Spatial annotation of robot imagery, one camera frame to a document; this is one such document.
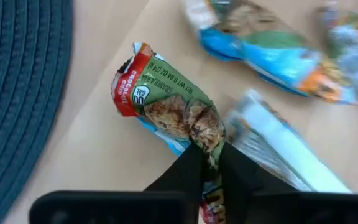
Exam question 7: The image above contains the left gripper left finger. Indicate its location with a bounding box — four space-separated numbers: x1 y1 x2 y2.
144 143 206 224

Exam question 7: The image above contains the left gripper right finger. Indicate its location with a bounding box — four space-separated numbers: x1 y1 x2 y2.
218 142 298 224

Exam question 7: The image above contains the red and green granola bar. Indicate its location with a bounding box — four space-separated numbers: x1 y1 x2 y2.
110 42 228 224

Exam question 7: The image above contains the orange and blue granola bar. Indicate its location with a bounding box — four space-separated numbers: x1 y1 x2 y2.
183 0 358 106

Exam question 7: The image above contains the round dark blue mat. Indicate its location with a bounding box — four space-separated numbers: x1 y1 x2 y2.
0 0 74 224

